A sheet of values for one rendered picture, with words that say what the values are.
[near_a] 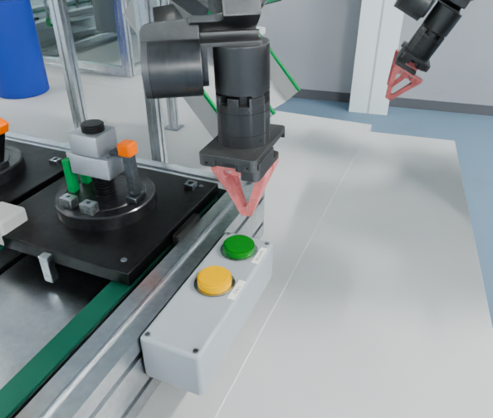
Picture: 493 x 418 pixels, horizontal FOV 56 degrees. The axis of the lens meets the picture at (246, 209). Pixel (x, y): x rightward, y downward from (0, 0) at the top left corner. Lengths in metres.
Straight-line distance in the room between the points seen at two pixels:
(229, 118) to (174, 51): 0.08
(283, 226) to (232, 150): 0.36
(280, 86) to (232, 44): 0.57
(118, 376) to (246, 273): 0.19
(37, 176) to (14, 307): 0.25
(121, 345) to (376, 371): 0.30
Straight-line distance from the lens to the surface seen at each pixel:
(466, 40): 4.04
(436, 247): 0.84
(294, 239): 0.80
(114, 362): 0.49
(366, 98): 3.90
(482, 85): 4.14
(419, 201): 0.96
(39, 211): 0.73
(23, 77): 1.58
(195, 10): 0.76
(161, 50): 0.47
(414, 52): 1.08
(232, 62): 0.47
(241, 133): 0.49
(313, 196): 0.93
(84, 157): 0.66
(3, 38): 1.56
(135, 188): 0.65
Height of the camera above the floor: 1.32
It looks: 32 degrees down
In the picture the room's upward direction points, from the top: straight up
